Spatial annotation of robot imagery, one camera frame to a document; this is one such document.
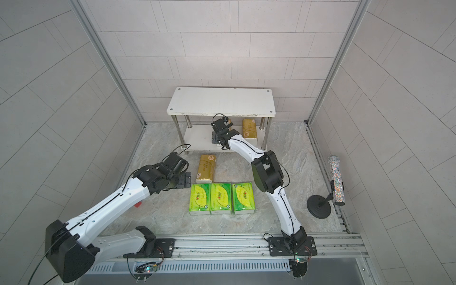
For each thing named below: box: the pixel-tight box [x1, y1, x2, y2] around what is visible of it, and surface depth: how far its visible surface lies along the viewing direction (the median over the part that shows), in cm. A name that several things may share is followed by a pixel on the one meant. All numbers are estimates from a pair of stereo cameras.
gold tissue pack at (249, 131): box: [242, 118, 258, 146], surface depth 100 cm
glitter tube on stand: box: [327, 154, 346, 207], surface depth 71 cm
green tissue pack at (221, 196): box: [210, 182, 233, 212], surface depth 81 cm
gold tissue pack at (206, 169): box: [195, 154, 217, 184], surface depth 90 cm
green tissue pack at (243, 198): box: [232, 181, 256, 215], surface depth 80 cm
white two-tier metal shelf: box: [166, 87, 277, 155], surface depth 83 cm
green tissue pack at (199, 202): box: [188, 183, 212, 216], surface depth 80 cm
